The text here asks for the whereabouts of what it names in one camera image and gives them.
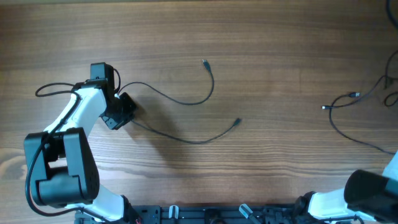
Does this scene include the black usb cables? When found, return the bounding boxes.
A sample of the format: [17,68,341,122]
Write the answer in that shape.
[117,58,243,145]

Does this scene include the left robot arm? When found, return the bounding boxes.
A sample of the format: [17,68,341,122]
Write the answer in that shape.
[24,62,142,223]

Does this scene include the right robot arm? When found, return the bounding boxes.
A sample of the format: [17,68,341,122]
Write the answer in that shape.
[292,155,397,223]

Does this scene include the left camera black cable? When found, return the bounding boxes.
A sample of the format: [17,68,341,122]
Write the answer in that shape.
[24,82,82,218]

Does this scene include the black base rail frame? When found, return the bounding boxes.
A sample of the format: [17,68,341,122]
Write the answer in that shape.
[74,203,299,224]

